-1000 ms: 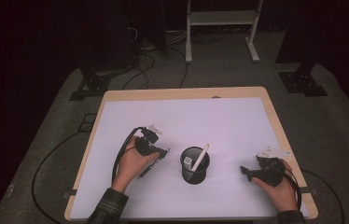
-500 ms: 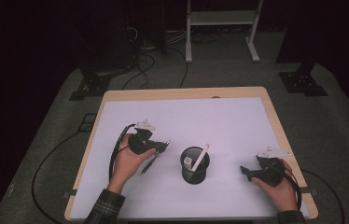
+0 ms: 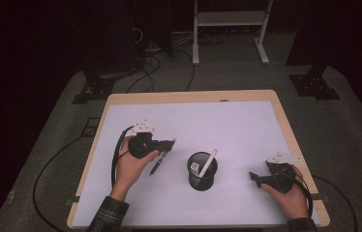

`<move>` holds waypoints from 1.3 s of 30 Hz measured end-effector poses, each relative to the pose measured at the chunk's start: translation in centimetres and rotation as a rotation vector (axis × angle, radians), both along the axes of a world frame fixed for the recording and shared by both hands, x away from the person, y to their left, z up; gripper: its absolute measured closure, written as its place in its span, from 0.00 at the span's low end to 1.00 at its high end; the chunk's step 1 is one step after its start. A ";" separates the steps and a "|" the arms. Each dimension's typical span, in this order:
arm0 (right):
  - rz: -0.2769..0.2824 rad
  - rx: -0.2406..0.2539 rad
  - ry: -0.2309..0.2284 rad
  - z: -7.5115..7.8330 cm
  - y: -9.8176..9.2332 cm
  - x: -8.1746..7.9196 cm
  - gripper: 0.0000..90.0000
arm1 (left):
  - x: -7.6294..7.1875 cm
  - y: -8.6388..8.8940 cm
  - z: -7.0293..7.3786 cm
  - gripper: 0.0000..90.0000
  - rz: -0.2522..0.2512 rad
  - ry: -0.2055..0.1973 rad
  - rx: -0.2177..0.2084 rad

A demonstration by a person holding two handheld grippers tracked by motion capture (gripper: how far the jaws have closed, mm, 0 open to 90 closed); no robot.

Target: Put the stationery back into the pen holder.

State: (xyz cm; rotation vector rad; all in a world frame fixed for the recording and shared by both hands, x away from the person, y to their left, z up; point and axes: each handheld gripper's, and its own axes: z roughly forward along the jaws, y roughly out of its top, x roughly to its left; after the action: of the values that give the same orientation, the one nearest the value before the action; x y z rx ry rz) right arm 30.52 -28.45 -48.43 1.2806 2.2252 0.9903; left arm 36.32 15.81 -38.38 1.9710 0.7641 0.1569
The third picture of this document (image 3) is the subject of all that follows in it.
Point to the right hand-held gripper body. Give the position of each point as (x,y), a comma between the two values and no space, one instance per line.
(280,179)

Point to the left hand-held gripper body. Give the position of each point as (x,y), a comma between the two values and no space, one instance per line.
(142,146)

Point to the black pen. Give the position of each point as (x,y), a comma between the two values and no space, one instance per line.
(157,166)

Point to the white glue stick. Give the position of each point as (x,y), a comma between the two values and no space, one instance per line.
(195,166)

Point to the white pen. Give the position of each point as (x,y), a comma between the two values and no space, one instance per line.
(208,162)

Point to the black mesh pen holder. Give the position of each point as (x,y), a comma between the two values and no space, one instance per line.
(201,184)

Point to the person's right hand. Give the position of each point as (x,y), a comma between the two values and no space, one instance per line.
(295,201)

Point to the person's left hand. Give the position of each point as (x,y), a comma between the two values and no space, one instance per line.
(129,174)

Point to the white table mat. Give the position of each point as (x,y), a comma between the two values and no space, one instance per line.
(214,129)

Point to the black stand base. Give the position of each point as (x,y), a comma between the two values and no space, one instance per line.
(314,85)
(95,88)

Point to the white metal stand frame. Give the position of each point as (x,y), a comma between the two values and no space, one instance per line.
(230,18)

